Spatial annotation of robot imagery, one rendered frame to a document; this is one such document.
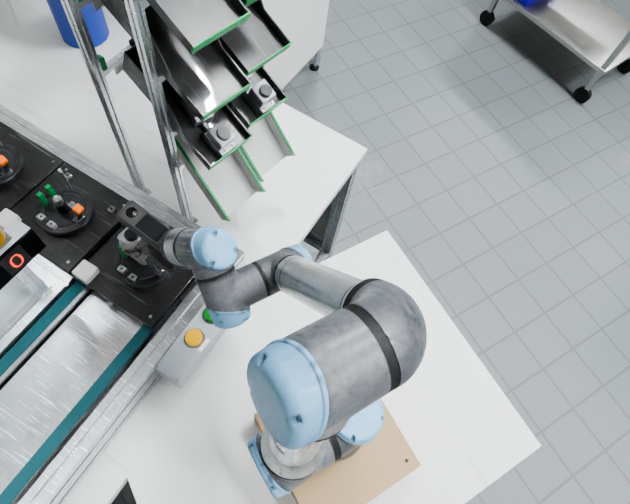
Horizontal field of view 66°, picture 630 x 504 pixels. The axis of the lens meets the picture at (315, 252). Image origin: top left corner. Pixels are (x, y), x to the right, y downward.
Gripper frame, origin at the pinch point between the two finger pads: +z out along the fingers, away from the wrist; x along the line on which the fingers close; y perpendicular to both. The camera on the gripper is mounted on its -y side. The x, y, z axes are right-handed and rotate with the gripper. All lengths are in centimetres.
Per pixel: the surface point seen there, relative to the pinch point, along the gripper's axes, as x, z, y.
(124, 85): 50, 55, -20
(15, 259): -19.0, -1.0, -13.4
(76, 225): -1.7, 21.8, -5.4
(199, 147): 22.7, -9.7, -5.8
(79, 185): 8.3, 29.8, -10.5
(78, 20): 19.6, -10.0, -38.2
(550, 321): 108, -17, 170
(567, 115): 246, 7, 146
